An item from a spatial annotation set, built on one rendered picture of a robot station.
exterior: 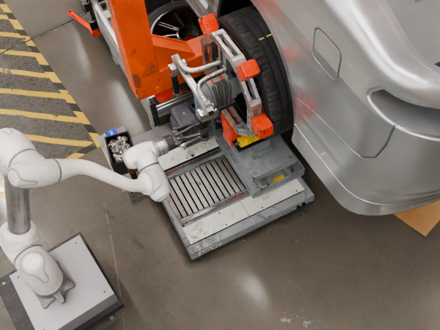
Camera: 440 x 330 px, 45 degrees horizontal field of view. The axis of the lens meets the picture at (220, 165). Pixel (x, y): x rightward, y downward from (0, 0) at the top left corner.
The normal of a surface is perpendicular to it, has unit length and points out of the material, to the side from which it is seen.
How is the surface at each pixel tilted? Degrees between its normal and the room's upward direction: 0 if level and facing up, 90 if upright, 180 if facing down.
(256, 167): 0
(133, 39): 90
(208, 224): 0
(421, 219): 2
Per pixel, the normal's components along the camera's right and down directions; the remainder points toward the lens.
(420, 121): 0.20, -0.55
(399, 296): -0.05, -0.57
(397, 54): -0.26, -0.26
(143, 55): 0.45, 0.72
